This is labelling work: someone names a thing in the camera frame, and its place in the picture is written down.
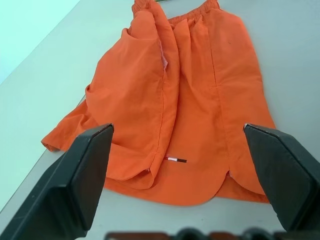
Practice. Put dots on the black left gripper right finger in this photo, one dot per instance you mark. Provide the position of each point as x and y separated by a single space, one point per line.
287 180

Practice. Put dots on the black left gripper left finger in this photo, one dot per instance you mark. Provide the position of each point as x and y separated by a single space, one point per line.
57 195

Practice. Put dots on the orange shirt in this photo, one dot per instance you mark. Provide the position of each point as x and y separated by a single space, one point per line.
195 100

